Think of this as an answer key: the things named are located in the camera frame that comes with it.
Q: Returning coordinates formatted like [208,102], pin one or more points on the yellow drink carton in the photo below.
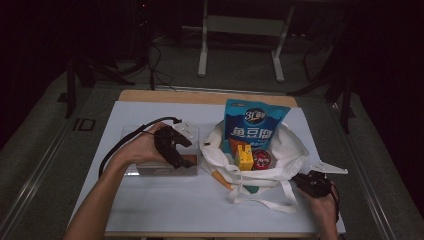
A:
[245,160]

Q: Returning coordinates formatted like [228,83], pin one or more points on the person's right hand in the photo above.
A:
[323,210]

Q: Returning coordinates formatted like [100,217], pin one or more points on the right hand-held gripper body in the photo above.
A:
[316,185]

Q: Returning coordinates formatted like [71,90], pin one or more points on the red round tin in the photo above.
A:
[262,160]

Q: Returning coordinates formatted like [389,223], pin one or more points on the white metal stand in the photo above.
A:
[243,25]

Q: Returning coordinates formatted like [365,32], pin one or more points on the white canvas tote bag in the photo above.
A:
[290,150]

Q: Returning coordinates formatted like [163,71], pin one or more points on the white board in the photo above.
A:
[186,206]

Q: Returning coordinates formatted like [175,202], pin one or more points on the blue snack pouch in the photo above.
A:
[253,120]

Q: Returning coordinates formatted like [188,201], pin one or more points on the black metal stand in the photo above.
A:
[71,86]
[345,100]

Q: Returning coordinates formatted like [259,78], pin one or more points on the clear plastic tray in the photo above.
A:
[196,146]

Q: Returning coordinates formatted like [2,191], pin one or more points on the person's left hand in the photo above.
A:
[141,148]

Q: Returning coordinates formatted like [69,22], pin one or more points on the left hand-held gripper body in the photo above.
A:
[163,141]

